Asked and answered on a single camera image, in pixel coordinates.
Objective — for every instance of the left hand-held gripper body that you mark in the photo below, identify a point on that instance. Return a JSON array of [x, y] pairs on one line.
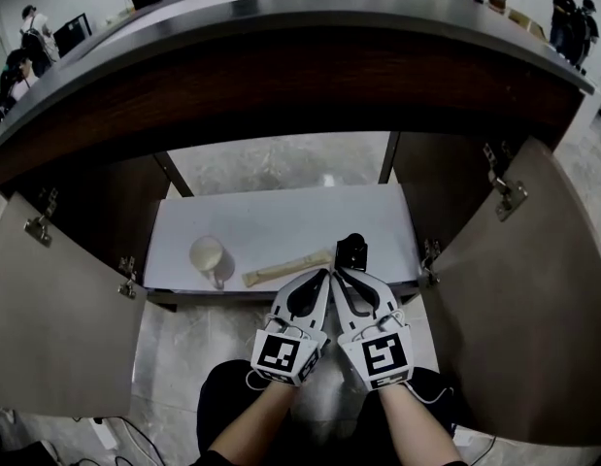
[[280, 352]]

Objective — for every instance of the grey-brown cabinet door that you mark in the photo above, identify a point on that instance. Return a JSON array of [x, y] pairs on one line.
[[62, 333], [523, 333]]

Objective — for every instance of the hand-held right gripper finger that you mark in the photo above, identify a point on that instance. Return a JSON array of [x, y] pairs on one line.
[[343, 309], [385, 299]]

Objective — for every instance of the person's black trousers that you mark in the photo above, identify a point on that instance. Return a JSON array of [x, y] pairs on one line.
[[217, 406]]

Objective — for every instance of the black framed display cabinet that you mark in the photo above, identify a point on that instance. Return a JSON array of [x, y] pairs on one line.
[[72, 34]]

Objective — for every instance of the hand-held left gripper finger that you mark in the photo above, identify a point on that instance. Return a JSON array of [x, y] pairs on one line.
[[323, 309], [280, 304]]

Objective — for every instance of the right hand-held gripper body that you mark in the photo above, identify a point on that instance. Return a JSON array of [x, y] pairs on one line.
[[382, 357]]

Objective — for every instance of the beige tube packet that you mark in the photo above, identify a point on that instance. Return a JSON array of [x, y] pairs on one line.
[[285, 269]]

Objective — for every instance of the cream mug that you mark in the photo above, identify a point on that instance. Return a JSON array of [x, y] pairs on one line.
[[210, 255]]

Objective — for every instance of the person's left forearm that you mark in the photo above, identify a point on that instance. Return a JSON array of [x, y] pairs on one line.
[[256, 420]]

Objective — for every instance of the black sink vanity cabinet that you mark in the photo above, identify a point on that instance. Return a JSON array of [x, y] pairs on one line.
[[280, 211]]

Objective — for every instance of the brown cardboard box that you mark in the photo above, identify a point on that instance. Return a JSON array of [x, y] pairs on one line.
[[518, 17]]

